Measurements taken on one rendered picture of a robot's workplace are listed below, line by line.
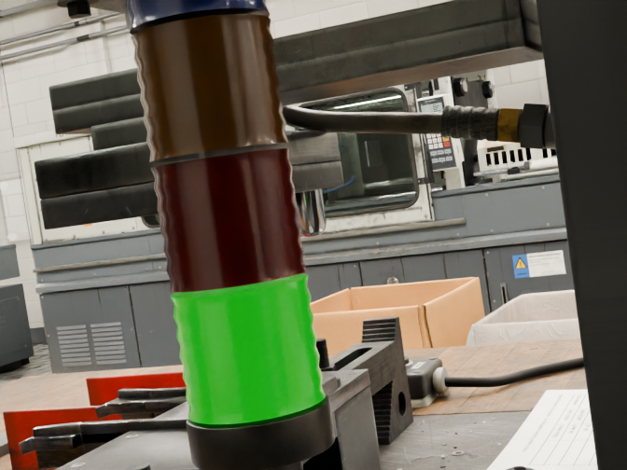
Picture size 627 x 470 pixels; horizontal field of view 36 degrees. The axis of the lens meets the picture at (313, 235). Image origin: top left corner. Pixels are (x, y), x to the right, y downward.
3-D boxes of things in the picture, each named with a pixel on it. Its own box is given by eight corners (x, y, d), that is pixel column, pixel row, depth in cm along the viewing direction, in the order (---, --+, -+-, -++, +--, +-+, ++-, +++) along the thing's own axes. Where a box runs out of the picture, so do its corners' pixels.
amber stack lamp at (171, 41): (193, 159, 29) (176, 48, 29) (310, 141, 28) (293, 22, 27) (121, 165, 26) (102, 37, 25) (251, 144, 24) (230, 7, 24)
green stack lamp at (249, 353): (228, 391, 29) (212, 282, 29) (345, 384, 28) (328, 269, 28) (162, 426, 26) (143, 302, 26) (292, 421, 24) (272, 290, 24)
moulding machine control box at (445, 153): (424, 172, 501) (413, 98, 499) (438, 171, 522) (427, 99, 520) (458, 168, 493) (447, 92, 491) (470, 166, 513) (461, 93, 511)
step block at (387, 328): (381, 422, 83) (366, 318, 82) (413, 421, 82) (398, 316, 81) (355, 445, 77) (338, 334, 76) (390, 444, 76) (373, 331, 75)
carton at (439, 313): (362, 444, 356) (340, 287, 353) (508, 443, 331) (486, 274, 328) (286, 502, 303) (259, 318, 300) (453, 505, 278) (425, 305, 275)
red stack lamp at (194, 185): (211, 276, 29) (194, 165, 29) (327, 263, 28) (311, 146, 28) (142, 297, 26) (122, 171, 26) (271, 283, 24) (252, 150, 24)
